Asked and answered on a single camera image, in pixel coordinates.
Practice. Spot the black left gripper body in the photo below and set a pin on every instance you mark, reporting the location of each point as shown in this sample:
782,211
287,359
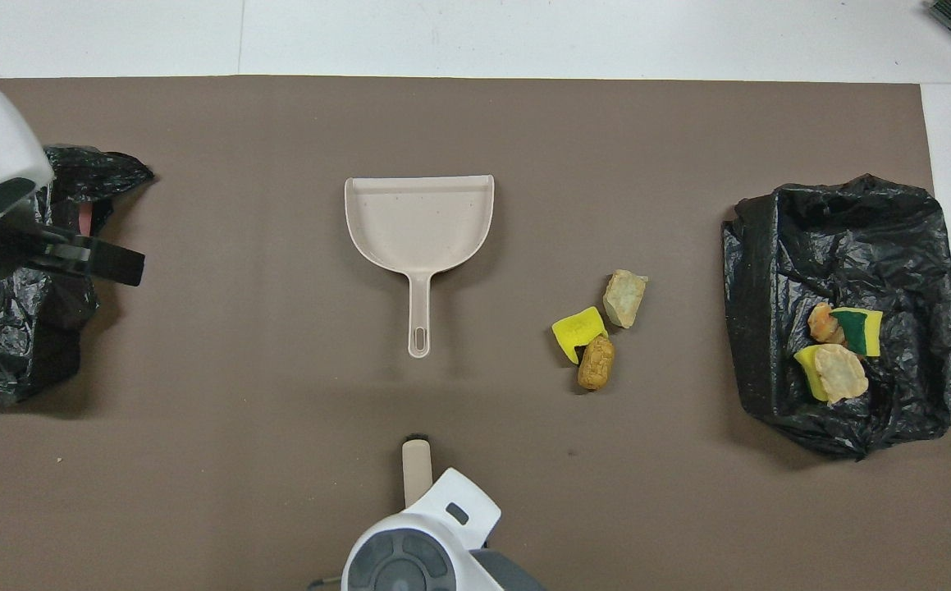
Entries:
7,250

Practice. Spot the beige plastic dustpan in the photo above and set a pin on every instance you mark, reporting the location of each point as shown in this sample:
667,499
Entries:
418,222

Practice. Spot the beige hand brush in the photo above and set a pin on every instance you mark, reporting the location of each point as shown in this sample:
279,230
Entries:
416,468

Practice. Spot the yellow sponge piece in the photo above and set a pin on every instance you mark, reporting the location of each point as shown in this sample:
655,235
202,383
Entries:
578,328
809,369

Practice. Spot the brown bread roll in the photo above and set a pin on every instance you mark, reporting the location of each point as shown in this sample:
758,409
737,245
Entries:
596,364

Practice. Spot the pale bread chunk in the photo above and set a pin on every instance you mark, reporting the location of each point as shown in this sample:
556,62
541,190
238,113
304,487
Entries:
625,297

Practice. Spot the golden croissant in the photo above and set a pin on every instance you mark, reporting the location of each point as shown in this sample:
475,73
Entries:
842,373
825,322

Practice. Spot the green and yellow sponge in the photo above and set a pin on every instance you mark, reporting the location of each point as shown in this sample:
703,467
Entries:
855,330

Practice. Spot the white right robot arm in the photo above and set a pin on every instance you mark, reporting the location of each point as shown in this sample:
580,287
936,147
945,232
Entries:
409,550

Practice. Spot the left black garbage bag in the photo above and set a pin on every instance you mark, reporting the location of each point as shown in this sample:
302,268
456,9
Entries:
32,345

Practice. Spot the black garbage bag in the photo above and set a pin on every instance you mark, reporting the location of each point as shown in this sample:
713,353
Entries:
770,246
32,345

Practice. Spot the brown table mat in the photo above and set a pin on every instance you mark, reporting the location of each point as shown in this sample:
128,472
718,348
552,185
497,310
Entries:
278,410

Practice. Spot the right black garbage bag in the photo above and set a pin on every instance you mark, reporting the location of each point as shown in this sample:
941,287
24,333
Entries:
770,246

